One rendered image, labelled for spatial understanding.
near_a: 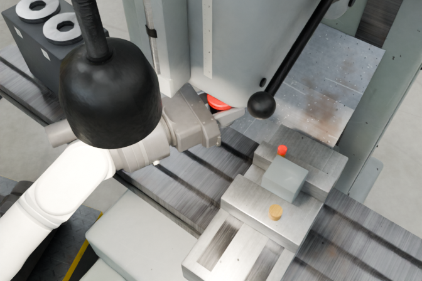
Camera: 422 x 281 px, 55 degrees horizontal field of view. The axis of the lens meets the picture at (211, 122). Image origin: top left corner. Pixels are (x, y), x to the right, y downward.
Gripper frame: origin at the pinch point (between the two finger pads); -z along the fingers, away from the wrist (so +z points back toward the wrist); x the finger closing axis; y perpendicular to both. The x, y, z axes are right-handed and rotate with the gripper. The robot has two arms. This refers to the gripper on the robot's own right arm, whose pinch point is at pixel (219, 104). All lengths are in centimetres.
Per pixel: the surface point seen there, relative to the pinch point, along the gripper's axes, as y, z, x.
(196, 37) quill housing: -22.2, 6.8, -6.5
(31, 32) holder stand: 3.6, 23.1, 37.7
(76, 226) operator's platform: 79, 36, 33
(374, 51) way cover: 7.5, -38.7, 2.5
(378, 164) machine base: 99, -85, 9
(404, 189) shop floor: 119, -101, -1
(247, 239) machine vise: 15.4, 4.0, -17.1
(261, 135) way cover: 28.6, -16.1, 7.3
